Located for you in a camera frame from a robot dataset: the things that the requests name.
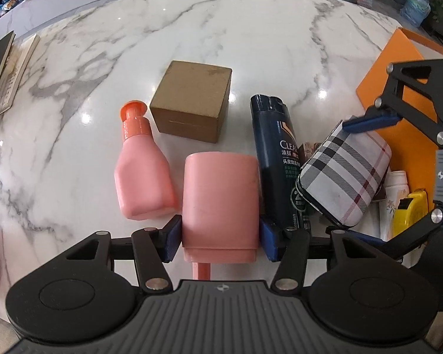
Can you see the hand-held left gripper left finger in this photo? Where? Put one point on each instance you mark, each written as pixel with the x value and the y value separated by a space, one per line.
pixel 174 236

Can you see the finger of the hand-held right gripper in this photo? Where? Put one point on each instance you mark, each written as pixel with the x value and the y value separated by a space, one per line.
pixel 369 122
pixel 421 228

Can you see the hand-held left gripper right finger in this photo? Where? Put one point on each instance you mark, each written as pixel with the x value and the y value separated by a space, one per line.
pixel 267 239

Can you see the yellow tape measure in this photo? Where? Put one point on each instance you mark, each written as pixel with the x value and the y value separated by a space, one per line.
pixel 411 214

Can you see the orange box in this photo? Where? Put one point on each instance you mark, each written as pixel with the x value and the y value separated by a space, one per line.
pixel 376 81

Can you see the pink plastic cup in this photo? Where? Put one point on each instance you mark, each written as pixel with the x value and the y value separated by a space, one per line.
pixel 221 199

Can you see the plaid glasses case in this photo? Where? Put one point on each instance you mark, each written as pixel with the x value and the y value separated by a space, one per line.
pixel 339 177

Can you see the white floral tube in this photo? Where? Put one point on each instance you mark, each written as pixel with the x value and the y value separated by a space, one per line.
pixel 395 188

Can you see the pink bottle with orange cap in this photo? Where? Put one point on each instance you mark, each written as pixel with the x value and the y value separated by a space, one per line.
pixel 144 180

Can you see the brown printed packet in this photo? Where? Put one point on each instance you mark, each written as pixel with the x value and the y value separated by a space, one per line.
pixel 310 151

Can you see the dark blue shampoo bottle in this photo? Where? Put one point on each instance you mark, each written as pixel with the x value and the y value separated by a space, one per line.
pixel 273 143

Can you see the blue water jug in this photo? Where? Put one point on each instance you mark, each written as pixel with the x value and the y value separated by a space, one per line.
pixel 416 5

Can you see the brown cardboard box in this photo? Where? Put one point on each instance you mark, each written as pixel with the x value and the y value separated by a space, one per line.
pixel 188 96

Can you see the stack of books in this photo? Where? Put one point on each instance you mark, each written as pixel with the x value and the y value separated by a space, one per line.
pixel 18 70

